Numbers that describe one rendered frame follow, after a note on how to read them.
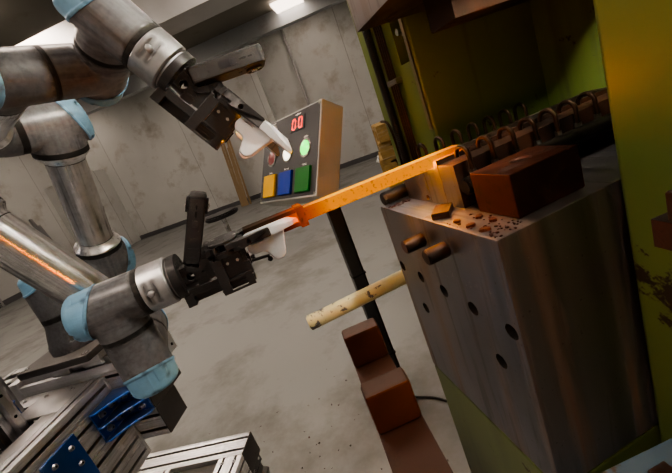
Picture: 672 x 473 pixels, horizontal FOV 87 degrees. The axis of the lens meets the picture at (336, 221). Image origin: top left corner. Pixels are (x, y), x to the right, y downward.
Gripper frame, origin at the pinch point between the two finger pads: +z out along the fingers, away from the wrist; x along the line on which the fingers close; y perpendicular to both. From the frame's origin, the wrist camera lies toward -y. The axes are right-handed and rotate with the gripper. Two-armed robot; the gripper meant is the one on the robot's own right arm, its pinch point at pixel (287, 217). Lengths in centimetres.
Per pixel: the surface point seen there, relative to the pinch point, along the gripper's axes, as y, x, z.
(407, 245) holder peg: 12.7, 2.3, 18.0
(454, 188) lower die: 5.1, 6.2, 27.7
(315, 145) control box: -8.3, -41.2, 18.2
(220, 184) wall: 28, -987, -60
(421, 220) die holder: 9.2, 2.9, 21.7
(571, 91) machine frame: 0, -11, 76
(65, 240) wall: 25, -1057, -500
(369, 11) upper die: -27.8, -4.6, 27.3
